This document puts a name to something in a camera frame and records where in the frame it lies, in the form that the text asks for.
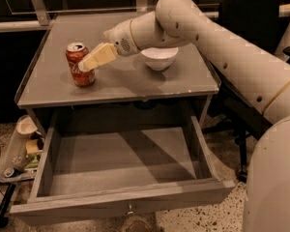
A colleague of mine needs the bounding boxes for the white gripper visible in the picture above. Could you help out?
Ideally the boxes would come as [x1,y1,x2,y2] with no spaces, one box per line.
[78,19,140,73]

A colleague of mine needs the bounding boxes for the red coke can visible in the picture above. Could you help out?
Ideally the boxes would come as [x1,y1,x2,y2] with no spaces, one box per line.
[66,42,95,87]

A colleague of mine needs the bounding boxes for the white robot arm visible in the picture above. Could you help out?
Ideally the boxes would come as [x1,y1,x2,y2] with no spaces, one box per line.
[79,0,290,232]

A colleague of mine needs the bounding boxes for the grey cabinet with glass top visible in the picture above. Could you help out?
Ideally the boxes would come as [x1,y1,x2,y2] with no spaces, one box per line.
[14,9,222,137]

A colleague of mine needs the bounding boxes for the open grey top drawer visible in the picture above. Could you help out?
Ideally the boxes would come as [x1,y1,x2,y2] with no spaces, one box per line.
[11,117,235,225]

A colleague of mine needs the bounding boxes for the metal drawer knob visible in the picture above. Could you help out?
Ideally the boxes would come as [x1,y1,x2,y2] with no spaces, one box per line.
[127,204,134,216]

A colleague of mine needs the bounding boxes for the white ceramic bowl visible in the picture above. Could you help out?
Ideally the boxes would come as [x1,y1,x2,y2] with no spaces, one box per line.
[141,47,179,71]

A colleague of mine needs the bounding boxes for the white cup in bin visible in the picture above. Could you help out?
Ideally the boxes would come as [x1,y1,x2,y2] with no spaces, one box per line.
[15,115,38,138]

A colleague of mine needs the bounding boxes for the clear plastic side bin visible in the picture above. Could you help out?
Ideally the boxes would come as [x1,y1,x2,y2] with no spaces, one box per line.
[0,129,44,183]

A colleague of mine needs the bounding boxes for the black office chair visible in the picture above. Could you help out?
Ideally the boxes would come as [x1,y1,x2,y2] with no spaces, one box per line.
[203,0,282,182]

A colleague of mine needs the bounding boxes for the black stand leg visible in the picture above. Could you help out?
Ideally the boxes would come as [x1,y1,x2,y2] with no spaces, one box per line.
[0,183,15,228]

